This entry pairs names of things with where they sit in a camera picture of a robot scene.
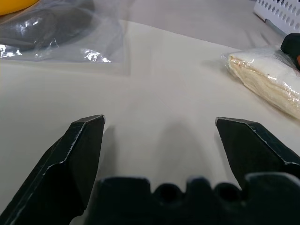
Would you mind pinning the black object with orange spot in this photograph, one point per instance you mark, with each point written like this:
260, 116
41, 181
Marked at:
291, 43

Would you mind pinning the black item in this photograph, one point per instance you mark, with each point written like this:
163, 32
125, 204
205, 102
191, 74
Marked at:
44, 28

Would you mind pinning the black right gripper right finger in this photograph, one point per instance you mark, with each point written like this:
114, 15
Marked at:
255, 150

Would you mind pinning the plastic-wrapped white folded cloth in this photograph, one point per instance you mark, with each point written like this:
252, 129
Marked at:
262, 72

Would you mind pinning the white perforated plastic basket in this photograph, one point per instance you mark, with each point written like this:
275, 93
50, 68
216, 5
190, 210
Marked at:
279, 11

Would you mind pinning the clear plastic bag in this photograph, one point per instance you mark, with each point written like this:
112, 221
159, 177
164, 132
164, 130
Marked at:
103, 39

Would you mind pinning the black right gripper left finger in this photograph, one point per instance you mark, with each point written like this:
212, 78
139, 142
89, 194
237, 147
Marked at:
58, 168

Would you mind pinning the yellow plate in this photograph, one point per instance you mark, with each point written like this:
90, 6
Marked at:
14, 5

